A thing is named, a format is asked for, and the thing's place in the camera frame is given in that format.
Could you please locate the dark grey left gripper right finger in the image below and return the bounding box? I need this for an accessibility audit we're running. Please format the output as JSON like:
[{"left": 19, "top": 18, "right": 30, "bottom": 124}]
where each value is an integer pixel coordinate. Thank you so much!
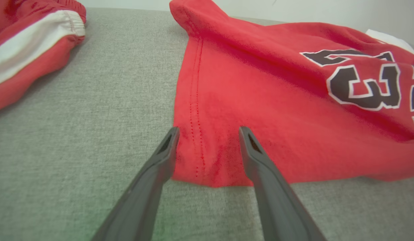
[{"left": 238, "top": 126, "right": 328, "bottom": 241}]

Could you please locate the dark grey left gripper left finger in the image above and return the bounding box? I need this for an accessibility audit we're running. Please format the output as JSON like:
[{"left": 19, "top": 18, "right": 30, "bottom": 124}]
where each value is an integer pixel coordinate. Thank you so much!
[{"left": 91, "top": 126, "right": 180, "bottom": 241}]

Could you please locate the red basketball jersey white trim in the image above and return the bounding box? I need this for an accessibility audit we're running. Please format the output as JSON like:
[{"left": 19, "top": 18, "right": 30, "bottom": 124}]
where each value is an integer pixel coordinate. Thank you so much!
[{"left": 169, "top": 0, "right": 414, "bottom": 188}]

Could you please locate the red shorts white stripe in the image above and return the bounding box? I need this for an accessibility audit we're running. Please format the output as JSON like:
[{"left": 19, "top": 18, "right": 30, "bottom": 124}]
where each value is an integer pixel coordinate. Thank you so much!
[{"left": 0, "top": 0, "right": 87, "bottom": 114}]

